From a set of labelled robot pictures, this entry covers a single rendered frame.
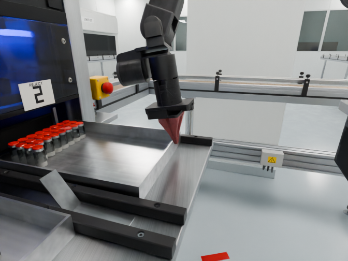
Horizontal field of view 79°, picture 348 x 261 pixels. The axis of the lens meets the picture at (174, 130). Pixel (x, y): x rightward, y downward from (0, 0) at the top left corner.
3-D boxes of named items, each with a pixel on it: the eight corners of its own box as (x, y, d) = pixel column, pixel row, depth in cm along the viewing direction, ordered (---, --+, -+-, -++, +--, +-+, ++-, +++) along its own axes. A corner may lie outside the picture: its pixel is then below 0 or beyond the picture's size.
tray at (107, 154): (-10, 172, 44) (-15, 157, 43) (76, 130, 68) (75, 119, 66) (140, 204, 35) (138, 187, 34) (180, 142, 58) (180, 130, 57)
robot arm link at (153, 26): (159, 12, 40) (169, 25, 48) (103, 25, 42) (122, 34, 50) (168, 78, 42) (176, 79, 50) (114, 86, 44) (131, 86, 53)
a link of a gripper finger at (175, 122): (162, 138, 56) (156, 104, 53) (189, 137, 54) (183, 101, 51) (153, 149, 50) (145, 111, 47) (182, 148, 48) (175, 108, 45)
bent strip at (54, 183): (46, 210, 34) (38, 178, 32) (61, 198, 37) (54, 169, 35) (124, 232, 30) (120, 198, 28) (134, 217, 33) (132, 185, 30)
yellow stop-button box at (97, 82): (81, 99, 74) (77, 77, 71) (93, 95, 80) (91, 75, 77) (99, 100, 71) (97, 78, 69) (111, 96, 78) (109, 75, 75)
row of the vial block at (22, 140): (10, 162, 48) (4, 144, 46) (68, 134, 64) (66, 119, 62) (17, 164, 47) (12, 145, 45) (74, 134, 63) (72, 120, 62)
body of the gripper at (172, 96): (155, 109, 54) (149, 79, 51) (195, 105, 51) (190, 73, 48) (145, 116, 48) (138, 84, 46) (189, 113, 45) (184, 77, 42)
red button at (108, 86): (99, 94, 73) (97, 82, 71) (105, 92, 76) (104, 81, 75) (109, 95, 72) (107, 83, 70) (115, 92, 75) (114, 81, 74)
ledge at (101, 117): (66, 125, 78) (64, 119, 77) (88, 115, 89) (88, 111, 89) (98, 128, 74) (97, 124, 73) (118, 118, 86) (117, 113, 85)
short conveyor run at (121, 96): (76, 131, 77) (68, 87, 71) (42, 127, 81) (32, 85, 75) (150, 95, 138) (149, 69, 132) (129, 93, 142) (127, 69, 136)
